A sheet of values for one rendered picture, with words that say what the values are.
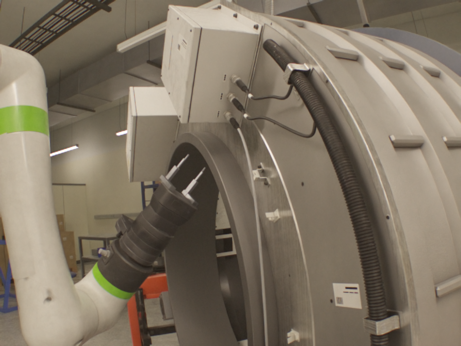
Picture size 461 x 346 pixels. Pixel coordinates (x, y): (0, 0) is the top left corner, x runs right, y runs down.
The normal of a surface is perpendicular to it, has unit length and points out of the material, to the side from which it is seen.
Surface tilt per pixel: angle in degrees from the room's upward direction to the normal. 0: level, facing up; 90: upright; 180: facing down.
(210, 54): 132
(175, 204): 120
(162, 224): 113
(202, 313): 57
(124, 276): 104
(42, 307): 77
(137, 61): 90
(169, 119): 145
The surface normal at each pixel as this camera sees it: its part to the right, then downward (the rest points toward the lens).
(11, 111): 0.40, -0.20
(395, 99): -0.69, -0.25
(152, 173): 0.26, 0.74
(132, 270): 0.25, 0.22
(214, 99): 0.30, 0.58
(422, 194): 0.29, -0.40
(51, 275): 0.70, -0.37
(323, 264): -0.94, 0.04
